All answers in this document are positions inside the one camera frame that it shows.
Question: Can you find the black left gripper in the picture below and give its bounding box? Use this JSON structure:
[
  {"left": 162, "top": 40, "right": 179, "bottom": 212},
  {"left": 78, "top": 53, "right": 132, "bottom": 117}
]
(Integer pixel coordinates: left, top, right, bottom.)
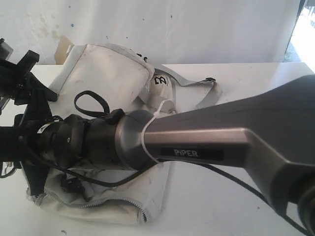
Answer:
[{"left": 0, "top": 50, "right": 58, "bottom": 116}]

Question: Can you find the white fabric backpack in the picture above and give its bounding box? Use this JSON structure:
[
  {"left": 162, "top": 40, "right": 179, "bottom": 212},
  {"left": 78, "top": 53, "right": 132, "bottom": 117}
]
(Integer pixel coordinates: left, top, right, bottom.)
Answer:
[{"left": 27, "top": 44, "right": 222, "bottom": 225}]

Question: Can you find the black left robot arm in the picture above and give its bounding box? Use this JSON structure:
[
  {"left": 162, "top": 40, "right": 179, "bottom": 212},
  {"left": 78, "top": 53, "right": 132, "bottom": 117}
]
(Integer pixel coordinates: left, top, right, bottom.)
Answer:
[{"left": 0, "top": 50, "right": 58, "bottom": 165}]

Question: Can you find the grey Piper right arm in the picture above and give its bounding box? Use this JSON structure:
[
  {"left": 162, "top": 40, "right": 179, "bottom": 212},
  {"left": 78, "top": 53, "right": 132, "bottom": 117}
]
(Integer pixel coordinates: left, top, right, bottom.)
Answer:
[{"left": 36, "top": 75, "right": 315, "bottom": 235}]

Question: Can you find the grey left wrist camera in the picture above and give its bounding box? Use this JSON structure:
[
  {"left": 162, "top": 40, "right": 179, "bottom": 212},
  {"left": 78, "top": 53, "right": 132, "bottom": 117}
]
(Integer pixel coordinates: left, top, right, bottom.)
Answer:
[{"left": 0, "top": 38, "right": 14, "bottom": 60}]

